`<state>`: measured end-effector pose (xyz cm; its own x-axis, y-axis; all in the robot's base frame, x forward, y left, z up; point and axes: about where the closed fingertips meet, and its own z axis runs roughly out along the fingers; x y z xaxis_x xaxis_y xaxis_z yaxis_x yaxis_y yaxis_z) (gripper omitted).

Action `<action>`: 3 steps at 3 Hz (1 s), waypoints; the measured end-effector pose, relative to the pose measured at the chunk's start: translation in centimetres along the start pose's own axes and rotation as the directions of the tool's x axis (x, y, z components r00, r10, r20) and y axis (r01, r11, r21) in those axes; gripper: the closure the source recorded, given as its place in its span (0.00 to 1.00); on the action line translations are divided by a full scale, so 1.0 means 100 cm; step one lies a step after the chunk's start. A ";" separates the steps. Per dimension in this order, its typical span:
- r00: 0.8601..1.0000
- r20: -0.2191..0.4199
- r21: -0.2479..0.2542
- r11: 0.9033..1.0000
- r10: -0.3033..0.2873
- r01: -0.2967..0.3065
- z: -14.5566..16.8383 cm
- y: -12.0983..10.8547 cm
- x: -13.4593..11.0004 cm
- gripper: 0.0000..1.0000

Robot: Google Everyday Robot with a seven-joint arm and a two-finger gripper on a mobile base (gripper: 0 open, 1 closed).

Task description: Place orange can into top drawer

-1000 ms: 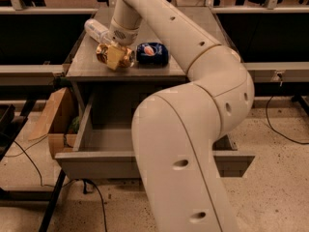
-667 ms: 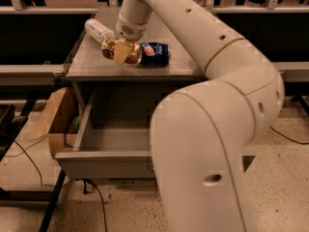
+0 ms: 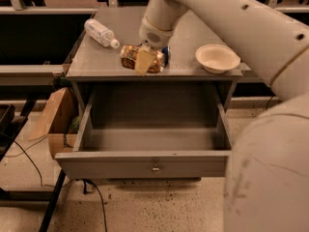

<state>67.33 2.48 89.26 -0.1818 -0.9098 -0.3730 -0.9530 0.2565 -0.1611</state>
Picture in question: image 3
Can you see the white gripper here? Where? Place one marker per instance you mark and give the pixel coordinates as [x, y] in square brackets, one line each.
[154, 36]

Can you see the orange gold can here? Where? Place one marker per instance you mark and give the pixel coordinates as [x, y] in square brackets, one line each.
[128, 58]

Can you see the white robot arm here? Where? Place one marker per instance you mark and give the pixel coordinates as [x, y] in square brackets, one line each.
[267, 174]

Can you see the blue pepsi can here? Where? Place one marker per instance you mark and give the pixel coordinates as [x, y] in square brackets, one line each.
[166, 52]

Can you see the grey drawer cabinet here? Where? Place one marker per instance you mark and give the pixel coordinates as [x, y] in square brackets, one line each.
[95, 63]

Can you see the open grey top drawer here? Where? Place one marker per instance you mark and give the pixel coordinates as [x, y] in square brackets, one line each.
[121, 137]

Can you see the clear plastic water bottle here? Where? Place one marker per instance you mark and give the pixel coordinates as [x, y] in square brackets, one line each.
[101, 33]

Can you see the white bowl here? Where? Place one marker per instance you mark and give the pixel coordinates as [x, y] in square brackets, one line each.
[217, 58]

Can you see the cardboard box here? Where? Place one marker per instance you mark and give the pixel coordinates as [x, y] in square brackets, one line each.
[56, 120]

